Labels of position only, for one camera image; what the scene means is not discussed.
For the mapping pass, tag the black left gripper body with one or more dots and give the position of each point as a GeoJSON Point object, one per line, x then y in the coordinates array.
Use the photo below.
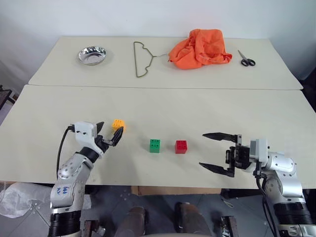
{"type": "Point", "coordinates": [102, 142]}

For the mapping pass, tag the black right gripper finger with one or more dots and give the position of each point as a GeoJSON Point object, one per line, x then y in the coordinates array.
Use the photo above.
{"type": "Point", "coordinates": [222, 137]}
{"type": "Point", "coordinates": [218, 169]}

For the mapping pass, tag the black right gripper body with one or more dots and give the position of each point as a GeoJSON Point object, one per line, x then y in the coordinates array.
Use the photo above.
{"type": "Point", "coordinates": [238, 155]}

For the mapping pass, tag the yellow toy brick cube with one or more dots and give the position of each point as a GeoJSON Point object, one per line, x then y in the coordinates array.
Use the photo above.
{"type": "Point", "coordinates": [118, 125]}

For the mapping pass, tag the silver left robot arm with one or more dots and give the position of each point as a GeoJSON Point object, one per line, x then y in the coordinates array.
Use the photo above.
{"type": "Point", "coordinates": [71, 172]}

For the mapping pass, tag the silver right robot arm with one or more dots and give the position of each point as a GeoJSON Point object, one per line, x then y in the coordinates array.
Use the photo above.
{"type": "Point", "coordinates": [284, 182]}

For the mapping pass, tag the green toy brick cube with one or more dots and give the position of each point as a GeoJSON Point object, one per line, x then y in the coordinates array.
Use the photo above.
{"type": "Point", "coordinates": [155, 145]}

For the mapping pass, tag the red toy brick cube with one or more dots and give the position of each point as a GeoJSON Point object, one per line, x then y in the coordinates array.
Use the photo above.
{"type": "Point", "coordinates": [181, 146]}

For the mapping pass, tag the dark rounded foot shape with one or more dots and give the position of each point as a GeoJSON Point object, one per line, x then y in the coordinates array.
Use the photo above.
{"type": "Point", "coordinates": [133, 222]}
{"type": "Point", "coordinates": [188, 218]}

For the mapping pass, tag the round silver metal bowl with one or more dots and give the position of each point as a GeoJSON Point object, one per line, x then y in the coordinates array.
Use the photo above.
{"type": "Point", "coordinates": [92, 54]}

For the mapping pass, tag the crumpled orange cloth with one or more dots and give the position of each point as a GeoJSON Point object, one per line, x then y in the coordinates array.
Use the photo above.
{"type": "Point", "coordinates": [201, 49]}

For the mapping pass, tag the crumpled clear plastic sheet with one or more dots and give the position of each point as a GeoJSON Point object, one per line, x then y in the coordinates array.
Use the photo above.
{"type": "Point", "coordinates": [19, 200]}

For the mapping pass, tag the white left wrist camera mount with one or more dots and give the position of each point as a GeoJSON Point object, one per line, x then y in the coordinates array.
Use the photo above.
{"type": "Point", "coordinates": [85, 134]}

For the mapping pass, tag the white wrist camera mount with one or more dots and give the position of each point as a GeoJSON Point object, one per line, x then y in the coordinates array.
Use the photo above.
{"type": "Point", "coordinates": [258, 151]}
{"type": "Point", "coordinates": [85, 134]}

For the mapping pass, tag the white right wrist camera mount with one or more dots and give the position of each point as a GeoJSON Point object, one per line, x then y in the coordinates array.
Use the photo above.
{"type": "Point", "coordinates": [258, 151]}

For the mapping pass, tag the dark wooden furniture frame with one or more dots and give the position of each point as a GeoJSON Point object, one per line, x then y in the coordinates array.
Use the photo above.
{"type": "Point", "coordinates": [6, 97]}

